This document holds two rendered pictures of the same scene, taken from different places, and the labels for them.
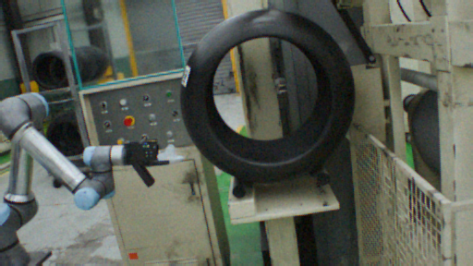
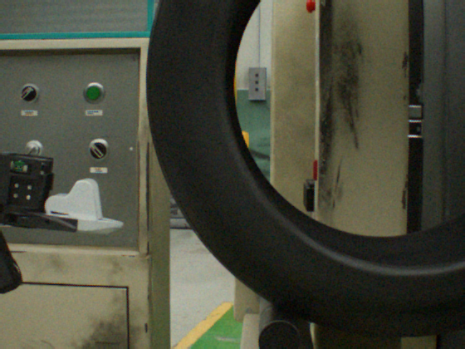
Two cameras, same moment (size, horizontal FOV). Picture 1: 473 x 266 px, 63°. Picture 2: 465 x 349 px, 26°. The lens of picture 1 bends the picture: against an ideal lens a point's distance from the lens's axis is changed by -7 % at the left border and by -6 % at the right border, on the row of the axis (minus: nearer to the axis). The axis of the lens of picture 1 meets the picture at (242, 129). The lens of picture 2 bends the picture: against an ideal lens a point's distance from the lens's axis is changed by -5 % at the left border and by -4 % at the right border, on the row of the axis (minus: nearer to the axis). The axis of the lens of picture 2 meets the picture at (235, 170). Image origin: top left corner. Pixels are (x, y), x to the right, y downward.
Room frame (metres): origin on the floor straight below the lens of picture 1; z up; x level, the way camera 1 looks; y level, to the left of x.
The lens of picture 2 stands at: (0.22, 0.12, 1.14)
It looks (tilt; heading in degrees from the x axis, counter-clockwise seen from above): 3 degrees down; 359
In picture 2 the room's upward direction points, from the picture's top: 1 degrees clockwise
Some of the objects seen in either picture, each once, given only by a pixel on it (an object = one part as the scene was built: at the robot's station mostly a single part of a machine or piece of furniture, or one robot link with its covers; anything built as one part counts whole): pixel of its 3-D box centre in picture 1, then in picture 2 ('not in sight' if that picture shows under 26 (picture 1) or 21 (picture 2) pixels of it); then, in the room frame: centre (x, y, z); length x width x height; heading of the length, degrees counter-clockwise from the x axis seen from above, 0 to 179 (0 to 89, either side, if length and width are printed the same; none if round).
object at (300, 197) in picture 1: (281, 194); not in sight; (1.44, -0.10, 0.80); 0.37 x 0.36 x 0.02; 87
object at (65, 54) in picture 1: (79, 100); not in sight; (5.15, 2.01, 0.96); 1.36 x 0.71 x 1.92; 169
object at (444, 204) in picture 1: (388, 244); not in sight; (1.19, -0.42, 0.65); 0.90 x 0.02 x 0.70; 177
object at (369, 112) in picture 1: (359, 103); not in sight; (1.64, -0.49, 1.05); 0.20 x 0.15 x 0.30; 177
